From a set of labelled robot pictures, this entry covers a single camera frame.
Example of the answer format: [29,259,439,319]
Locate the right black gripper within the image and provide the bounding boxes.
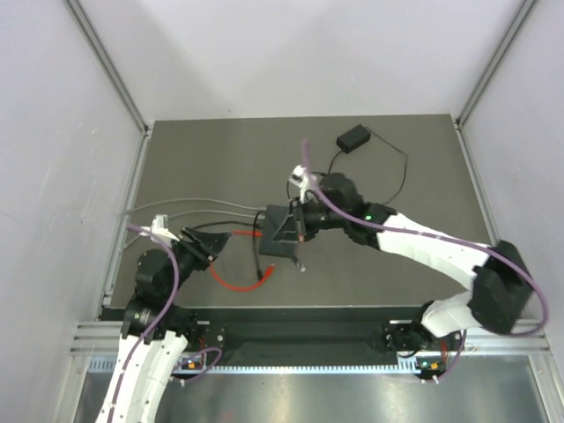
[275,195,349,242]

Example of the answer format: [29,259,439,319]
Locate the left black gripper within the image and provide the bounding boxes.
[163,224,233,297]

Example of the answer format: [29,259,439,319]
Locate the black network switch box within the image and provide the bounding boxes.
[258,204,301,265]

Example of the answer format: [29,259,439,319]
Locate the red ethernet cable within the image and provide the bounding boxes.
[208,228,277,293]

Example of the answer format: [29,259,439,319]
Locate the black ethernet cable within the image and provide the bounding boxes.
[189,210,271,279]

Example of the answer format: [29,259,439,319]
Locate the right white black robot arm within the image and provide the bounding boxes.
[272,166,533,354]

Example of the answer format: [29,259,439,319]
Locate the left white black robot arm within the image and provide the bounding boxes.
[96,226,231,422]

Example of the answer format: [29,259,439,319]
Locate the black power adapter brick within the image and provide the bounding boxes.
[336,124,371,154]

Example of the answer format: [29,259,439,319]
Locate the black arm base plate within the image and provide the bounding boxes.
[182,307,460,353]

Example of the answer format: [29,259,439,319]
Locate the thin black power cord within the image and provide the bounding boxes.
[286,130,408,206]

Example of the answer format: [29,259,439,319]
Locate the aluminium frame rail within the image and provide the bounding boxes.
[70,321,550,355]

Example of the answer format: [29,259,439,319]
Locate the grey slotted cable duct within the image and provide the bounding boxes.
[87,356,446,376]

